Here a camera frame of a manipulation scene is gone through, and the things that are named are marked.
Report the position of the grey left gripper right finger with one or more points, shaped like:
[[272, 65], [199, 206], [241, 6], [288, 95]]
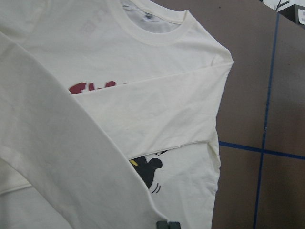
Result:
[[174, 225]]

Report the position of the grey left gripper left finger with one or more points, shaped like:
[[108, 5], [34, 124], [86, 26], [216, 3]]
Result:
[[161, 224]]

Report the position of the cream long-sleeve cat shirt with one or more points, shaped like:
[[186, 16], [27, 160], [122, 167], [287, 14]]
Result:
[[107, 115]]

